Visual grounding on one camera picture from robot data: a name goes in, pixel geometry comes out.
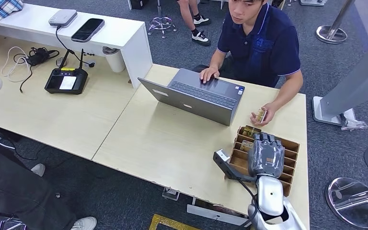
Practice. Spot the black remote controller with antennas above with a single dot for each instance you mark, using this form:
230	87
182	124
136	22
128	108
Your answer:
66	81

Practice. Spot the person's right hand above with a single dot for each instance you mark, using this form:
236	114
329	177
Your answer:
209	73

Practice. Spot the black smartphone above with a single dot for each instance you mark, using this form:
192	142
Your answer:
87	29

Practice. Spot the person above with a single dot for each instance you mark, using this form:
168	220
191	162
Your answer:
260	47

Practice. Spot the autumn motel key card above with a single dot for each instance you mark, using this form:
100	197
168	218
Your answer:
246	146

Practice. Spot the clear plastic clip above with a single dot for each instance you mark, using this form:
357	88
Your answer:
170	194

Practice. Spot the grey laptop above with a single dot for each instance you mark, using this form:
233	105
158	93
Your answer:
203	101

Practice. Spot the white kiosk stand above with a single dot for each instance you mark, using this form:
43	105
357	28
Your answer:
355	85

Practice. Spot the grey flat box device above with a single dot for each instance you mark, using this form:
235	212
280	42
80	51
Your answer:
62	17

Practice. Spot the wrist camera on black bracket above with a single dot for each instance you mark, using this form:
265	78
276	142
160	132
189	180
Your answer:
225	165

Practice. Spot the white desk shelf riser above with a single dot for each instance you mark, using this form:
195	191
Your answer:
117	35

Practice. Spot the plaid cloth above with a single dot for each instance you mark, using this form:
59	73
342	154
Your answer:
0	9

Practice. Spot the person's left forearm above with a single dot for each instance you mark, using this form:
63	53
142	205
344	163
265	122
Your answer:
287	92

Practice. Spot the person's left hand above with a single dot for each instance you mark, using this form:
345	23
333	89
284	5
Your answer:
268	111

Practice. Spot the chrome stanchion post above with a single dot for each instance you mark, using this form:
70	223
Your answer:
352	203
331	31

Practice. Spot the seated bystander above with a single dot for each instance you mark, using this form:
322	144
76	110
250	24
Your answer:
15	190

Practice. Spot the chrome stool base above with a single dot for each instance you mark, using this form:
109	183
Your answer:
161	22

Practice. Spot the wooden slotted card organizer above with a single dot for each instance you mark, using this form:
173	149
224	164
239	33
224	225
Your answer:
290	149

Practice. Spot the clear plastic bag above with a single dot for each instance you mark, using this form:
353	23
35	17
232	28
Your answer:
354	124

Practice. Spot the person's right forearm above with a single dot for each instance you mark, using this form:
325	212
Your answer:
217	60

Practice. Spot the bystander with bare legs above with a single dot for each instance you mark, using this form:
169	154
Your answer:
190	16

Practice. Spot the white bracket under desk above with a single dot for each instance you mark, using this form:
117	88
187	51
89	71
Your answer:
215	216

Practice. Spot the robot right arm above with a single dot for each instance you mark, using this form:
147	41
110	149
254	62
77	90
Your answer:
271	200

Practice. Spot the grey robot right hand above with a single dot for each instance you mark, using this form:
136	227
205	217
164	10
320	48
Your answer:
266	155

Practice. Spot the white paper cup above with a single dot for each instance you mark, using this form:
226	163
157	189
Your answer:
114	60

